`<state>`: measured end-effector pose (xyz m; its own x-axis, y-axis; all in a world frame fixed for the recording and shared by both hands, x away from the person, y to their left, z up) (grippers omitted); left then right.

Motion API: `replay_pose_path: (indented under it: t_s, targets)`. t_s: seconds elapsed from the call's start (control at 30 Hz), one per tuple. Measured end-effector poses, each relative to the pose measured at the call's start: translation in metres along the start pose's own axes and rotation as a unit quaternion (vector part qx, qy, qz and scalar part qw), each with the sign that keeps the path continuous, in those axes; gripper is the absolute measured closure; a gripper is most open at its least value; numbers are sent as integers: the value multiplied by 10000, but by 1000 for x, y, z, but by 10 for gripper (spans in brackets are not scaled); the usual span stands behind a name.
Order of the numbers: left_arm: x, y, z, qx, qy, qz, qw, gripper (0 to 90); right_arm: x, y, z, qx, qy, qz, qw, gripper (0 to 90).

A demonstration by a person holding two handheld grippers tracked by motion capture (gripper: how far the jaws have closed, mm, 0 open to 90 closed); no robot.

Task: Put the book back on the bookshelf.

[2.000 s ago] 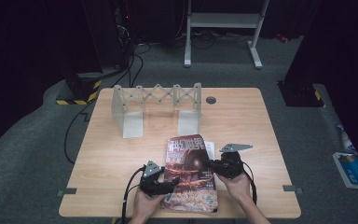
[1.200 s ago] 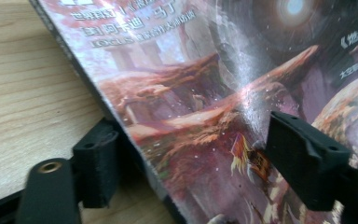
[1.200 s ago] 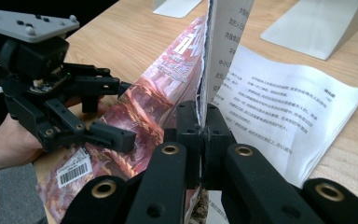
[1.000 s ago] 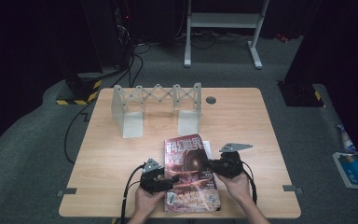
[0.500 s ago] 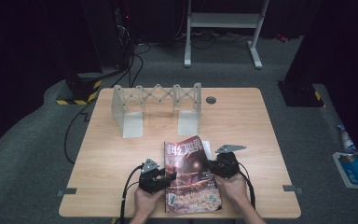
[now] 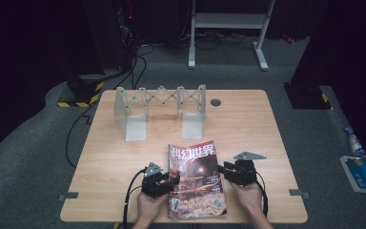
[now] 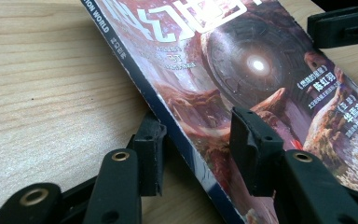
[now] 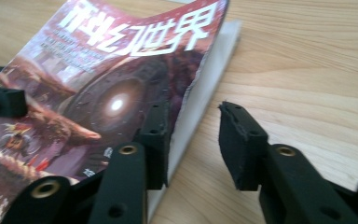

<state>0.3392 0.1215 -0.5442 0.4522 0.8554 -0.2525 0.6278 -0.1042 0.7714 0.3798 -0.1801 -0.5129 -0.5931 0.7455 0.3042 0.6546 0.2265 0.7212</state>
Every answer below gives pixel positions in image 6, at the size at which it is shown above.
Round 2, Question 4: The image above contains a dark equipment cabinet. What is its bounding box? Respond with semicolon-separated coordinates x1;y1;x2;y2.
82;0;141;71

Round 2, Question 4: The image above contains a red cover magazine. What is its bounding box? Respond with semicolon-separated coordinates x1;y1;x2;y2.
167;139;228;219

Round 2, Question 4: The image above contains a grey metal book rack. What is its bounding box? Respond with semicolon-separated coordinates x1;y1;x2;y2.
113;84;208;142

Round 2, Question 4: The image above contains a white and blue bottle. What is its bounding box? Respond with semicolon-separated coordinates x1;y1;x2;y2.
343;126;366;156

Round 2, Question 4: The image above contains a black floor cable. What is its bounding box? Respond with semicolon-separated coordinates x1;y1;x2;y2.
64;44;148;169

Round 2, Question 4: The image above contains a white metal stand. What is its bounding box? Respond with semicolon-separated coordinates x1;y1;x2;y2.
188;0;277;72

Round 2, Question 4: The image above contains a grey tape piece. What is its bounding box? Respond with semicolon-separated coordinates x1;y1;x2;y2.
289;188;311;199
58;192;79;201

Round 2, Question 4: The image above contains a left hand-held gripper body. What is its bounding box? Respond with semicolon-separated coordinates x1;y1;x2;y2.
140;161;173;199

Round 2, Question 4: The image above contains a small red object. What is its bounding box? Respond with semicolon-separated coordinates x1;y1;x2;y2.
281;33;296;45

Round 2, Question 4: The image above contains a person's left hand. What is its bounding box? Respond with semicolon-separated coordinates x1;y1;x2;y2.
135;190;170;223

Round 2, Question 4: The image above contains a black stand with striped base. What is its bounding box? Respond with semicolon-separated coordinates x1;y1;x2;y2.
56;73;105;109

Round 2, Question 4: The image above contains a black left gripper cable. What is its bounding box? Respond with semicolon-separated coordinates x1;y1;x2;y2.
121;168;148;229

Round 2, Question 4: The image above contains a black stand base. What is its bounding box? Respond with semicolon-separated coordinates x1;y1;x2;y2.
283;82;334;111

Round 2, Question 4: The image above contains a blue and white box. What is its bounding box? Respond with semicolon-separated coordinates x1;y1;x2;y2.
339;155;366;195

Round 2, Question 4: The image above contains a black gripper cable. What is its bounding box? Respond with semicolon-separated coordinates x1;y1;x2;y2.
254;171;270;219
121;168;148;229

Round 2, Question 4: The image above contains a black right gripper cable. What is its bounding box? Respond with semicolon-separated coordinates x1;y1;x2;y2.
254;171;270;219

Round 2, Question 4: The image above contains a person's right hand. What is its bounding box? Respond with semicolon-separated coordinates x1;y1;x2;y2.
229;180;264;215

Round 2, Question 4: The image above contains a bundle of black floor cables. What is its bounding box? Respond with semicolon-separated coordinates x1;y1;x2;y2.
177;28;259;52

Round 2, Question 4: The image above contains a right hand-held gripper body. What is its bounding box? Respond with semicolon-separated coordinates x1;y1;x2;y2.
225;151;267;187

